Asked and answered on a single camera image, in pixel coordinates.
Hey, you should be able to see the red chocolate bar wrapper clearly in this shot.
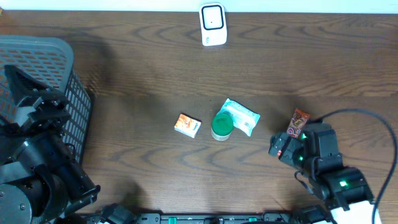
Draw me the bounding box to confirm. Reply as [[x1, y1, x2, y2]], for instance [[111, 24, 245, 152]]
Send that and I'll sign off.
[[287, 108, 310, 138]]

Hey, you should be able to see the green white wipes packet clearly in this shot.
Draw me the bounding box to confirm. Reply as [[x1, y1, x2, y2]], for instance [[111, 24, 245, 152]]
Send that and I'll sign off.
[[218, 98, 261, 137]]

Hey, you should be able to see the green lid jar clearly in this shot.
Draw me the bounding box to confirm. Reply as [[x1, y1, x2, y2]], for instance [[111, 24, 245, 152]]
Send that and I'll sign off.
[[211, 113, 234, 141]]

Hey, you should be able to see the orange small box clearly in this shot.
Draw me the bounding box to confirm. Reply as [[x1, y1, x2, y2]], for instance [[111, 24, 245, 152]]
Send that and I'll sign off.
[[174, 114, 201, 138]]

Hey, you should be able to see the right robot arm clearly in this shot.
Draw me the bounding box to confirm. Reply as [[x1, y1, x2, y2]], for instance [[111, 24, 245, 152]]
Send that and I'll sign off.
[[269, 123, 381, 223]]

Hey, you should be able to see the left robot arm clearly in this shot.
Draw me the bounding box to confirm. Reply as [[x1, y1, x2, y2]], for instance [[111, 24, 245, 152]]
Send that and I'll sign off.
[[1, 65, 101, 223]]

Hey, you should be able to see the white barcode scanner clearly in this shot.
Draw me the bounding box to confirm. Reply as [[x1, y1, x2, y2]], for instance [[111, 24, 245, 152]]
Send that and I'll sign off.
[[199, 3, 228, 47]]

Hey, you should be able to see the grey plastic mesh basket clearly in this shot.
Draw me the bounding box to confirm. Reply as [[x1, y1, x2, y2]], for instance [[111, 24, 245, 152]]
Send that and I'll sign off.
[[0, 35, 93, 166]]

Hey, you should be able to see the black right camera cable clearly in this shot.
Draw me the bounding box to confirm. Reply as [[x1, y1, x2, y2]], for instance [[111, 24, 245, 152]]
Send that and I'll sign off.
[[310, 108, 398, 224]]

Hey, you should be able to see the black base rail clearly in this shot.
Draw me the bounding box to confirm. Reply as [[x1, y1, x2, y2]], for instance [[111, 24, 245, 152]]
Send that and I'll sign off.
[[83, 203, 330, 224]]

